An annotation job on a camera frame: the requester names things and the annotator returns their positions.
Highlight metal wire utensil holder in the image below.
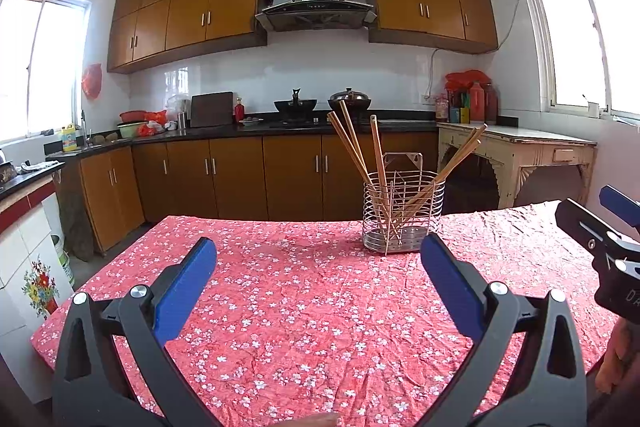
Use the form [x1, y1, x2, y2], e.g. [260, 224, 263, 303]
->
[362, 152, 446, 254]

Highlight large sliding window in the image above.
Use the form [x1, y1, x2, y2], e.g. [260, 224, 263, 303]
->
[517, 0, 640, 128]

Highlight black gas stove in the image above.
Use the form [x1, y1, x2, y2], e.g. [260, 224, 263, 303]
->
[270, 119, 351, 130]

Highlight person's left hand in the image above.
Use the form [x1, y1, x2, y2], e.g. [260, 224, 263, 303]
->
[292, 413, 342, 427]

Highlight colourful boxes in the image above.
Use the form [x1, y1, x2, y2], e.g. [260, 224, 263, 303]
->
[448, 92, 472, 124]

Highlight wooden wall cabinets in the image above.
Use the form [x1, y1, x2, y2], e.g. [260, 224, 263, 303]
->
[106, 0, 499, 75]

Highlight wooden base cabinets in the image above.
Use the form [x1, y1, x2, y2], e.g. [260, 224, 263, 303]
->
[55, 132, 441, 253]

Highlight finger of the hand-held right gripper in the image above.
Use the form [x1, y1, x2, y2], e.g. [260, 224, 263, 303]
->
[555, 199, 626, 253]
[600, 186, 640, 228]

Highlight red floral tablecloth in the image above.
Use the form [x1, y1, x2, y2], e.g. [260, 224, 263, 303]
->
[30, 199, 640, 427]

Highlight orange-red plastic bag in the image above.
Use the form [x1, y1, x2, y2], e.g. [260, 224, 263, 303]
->
[137, 111, 168, 138]

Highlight cream wooden side table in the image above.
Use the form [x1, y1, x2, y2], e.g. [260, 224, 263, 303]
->
[436, 123, 598, 210]

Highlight dark cutting board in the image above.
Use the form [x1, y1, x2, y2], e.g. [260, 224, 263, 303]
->
[190, 92, 235, 128]

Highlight crumpled red plastic bag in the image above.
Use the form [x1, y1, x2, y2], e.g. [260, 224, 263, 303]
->
[445, 69, 493, 95]

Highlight person's right hand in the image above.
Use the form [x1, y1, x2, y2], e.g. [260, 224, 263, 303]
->
[596, 322, 640, 394]

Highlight dark red bottle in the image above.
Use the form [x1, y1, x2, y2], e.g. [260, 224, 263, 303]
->
[484, 84, 500, 125]

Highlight white plastic bag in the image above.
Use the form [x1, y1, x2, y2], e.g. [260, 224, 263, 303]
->
[165, 94, 192, 122]

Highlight window beside sink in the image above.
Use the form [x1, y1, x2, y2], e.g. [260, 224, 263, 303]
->
[0, 0, 93, 142]

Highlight red hanging plastic bag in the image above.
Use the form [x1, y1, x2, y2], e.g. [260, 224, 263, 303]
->
[81, 63, 103, 100]

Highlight white plastic bucket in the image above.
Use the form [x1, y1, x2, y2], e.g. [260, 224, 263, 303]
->
[50, 234, 76, 288]

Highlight black wok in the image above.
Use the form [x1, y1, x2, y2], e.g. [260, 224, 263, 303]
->
[274, 88, 318, 114]

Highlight wok with metal lid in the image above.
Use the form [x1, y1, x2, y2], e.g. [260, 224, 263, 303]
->
[327, 88, 372, 112]

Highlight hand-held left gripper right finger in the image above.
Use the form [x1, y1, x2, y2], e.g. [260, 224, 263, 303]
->
[417, 234, 587, 427]

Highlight black kitchen countertop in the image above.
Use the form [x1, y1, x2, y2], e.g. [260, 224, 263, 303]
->
[45, 109, 441, 158]

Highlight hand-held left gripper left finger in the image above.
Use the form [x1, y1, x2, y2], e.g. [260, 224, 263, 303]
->
[51, 236, 223, 427]

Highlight tiled counter with flower decal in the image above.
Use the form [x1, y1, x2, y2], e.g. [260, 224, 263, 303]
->
[0, 159, 76, 408]

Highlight large red bottle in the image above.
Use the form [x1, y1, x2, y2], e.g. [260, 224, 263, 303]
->
[469, 82, 487, 124]

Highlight white wall cable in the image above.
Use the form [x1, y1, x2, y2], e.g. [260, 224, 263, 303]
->
[427, 0, 526, 98]

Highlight green basin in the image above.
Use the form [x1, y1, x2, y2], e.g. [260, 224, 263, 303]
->
[116, 121, 150, 138]

